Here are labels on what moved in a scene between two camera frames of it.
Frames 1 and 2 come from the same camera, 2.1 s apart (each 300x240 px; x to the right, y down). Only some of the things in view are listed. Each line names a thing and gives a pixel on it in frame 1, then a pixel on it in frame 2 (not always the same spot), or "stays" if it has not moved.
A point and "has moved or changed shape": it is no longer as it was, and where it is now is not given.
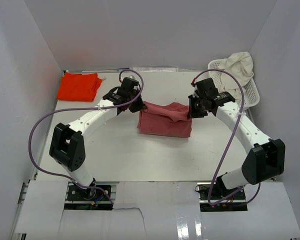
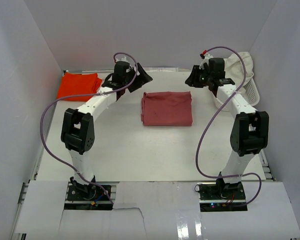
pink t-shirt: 172,120 has moved or changed shape
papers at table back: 154,69 stays
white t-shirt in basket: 240,64 stays
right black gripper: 192,113 → 193,79
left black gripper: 140,106 → 141,80
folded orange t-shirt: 78,87 stays
